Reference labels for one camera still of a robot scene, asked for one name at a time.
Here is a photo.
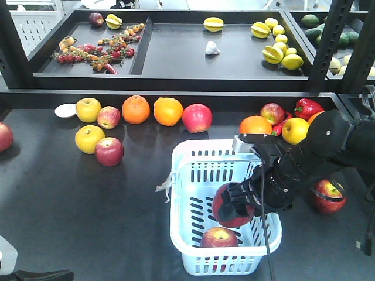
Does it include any pile of green avocados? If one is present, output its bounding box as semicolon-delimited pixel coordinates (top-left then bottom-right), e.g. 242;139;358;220
300;13;360;49

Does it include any yellow apple back left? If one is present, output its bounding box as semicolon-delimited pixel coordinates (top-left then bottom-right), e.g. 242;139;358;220
76;98;102;123

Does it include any white garlic bulb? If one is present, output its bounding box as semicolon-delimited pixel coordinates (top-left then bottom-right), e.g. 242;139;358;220
205;41;220;56

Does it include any orange fruit right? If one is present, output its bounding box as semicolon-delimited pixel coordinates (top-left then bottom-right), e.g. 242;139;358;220
308;111;324;125

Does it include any dark red small apple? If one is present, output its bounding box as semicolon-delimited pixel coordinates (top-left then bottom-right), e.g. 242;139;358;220
94;137;124;167

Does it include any red bell pepper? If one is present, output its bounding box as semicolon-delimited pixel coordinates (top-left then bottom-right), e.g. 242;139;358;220
294;98;324;121

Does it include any yellow starfruit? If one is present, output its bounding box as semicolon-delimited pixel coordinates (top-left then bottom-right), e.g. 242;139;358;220
203;17;224;32

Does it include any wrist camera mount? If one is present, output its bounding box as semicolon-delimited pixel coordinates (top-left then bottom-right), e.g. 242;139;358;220
232;133;287;166

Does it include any light blue plastic basket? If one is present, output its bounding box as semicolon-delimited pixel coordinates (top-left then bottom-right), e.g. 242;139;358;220
159;139;282;276

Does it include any small pink apple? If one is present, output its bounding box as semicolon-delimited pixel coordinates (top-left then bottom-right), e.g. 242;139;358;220
97;106;121;129

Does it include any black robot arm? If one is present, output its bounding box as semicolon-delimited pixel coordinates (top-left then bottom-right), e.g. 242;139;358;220
213;110;374;222

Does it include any orange fruit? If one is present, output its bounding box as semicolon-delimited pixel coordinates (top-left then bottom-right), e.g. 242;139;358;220
239;115;272;135
154;97;183;126
122;95;150;125
308;111;324;125

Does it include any starfruit top left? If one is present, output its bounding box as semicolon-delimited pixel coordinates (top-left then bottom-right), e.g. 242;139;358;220
105;14;122;30

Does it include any large pink red apple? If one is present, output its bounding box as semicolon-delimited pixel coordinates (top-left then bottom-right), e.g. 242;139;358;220
182;104;213;133

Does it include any red apple back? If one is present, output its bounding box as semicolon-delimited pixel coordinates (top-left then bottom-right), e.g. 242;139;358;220
312;179;347;215

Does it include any white round dish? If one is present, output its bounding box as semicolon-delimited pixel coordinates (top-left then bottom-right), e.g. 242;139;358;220
54;103;76;119

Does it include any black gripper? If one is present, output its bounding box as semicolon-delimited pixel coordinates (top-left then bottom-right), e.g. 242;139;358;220
217;143;316;222

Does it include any pile of yellow lemons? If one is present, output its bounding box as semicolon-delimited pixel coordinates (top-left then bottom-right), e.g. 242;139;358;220
250;17;304;70

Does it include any pile of cherry tomatoes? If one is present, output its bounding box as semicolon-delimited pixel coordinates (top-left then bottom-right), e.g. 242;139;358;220
51;23;146;74

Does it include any yellow fruit front left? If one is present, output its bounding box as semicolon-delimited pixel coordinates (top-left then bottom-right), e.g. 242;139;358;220
75;125;105;155

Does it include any yellow lemon fruit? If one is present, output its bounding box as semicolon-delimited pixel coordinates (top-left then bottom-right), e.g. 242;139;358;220
282;117;310;145

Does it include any red yellow apple behind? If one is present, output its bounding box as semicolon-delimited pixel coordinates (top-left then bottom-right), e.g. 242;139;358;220
260;102;285;126

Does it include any orange fruit far left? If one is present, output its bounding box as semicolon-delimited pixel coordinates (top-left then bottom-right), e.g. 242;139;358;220
122;95;150;125

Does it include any red apple front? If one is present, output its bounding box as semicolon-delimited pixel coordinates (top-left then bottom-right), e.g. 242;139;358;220
200;227;238;248

